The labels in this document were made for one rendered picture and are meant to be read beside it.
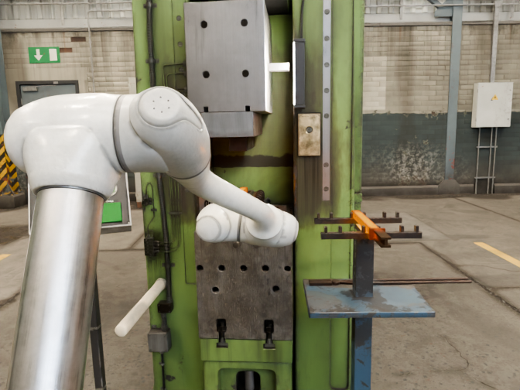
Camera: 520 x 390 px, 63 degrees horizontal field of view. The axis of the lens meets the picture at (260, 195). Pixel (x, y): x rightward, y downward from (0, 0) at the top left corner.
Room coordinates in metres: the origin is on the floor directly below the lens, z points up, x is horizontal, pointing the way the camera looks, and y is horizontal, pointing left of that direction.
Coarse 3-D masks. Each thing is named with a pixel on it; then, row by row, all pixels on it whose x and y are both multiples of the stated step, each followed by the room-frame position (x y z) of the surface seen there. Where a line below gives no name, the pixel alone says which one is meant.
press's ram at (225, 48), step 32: (256, 0) 1.63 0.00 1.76; (192, 32) 1.65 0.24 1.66; (224, 32) 1.64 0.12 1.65; (256, 32) 1.63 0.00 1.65; (192, 64) 1.65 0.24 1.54; (224, 64) 1.64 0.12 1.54; (256, 64) 1.63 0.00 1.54; (288, 64) 1.81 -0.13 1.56; (192, 96) 1.65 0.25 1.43; (224, 96) 1.64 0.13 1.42; (256, 96) 1.63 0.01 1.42
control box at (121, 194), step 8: (120, 184) 1.59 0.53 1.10; (120, 192) 1.57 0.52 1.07; (32, 200) 1.47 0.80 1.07; (112, 200) 1.55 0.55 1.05; (120, 200) 1.56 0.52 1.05; (128, 200) 1.57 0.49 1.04; (32, 208) 1.46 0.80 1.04; (128, 208) 1.55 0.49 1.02; (32, 216) 1.44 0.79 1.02; (128, 216) 1.54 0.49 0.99; (104, 224) 1.50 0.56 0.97; (112, 224) 1.50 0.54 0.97; (120, 224) 1.51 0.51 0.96; (128, 224) 1.52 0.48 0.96; (104, 232) 1.54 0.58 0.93; (112, 232) 1.55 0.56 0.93
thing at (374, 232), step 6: (354, 210) 1.54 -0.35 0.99; (354, 216) 1.49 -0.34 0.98; (360, 216) 1.44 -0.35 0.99; (360, 222) 1.41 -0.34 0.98; (366, 222) 1.35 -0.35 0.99; (372, 222) 1.35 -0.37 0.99; (366, 228) 1.32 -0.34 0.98; (372, 228) 1.24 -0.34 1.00; (378, 228) 1.24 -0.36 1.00; (384, 228) 1.24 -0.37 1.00; (372, 234) 1.24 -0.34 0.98; (378, 234) 1.18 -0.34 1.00; (384, 234) 1.18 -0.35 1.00; (378, 240) 1.20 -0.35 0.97; (384, 240) 1.15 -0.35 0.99; (384, 246) 1.15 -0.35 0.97; (390, 246) 1.15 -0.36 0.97
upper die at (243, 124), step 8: (208, 112) 1.65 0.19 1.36; (216, 112) 1.65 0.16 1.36; (224, 112) 1.64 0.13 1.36; (232, 112) 1.64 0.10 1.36; (240, 112) 1.64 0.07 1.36; (248, 112) 1.64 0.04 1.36; (208, 120) 1.65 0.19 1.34; (216, 120) 1.65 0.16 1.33; (224, 120) 1.64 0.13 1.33; (232, 120) 1.64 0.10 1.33; (240, 120) 1.64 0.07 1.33; (248, 120) 1.64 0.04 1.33; (256, 120) 1.77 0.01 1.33; (208, 128) 1.65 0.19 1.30; (216, 128) 1.65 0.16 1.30; (224, 128) 1.64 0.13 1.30; (232, 128) 1.64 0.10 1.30; (240, 128) 1.64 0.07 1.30; (248, 128) 1.64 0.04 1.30; (256, 128) 1.76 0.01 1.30; (216, 136) 1.65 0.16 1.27; (224, 136) 1.64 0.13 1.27; (232, 136) 1.64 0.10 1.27; (240, 136) 1.64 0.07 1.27; (248, 136) 1.64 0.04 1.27
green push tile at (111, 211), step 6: (108, 204) 1.53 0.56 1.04; (114, 204) 1.54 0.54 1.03; (120, 204) 1.54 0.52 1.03; (108, 210) 1.52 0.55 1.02; (114, 210) 1.52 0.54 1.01; (120, 210) 1.53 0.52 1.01; (102, 216) 1.50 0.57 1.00; (108, 216) 1.51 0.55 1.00; (114, 216) 1.51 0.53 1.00; (120, 216) 1.52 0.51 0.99; (102, 222) 1.49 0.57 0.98; (108, 222) 1.50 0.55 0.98; (114, 222) 1.51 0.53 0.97
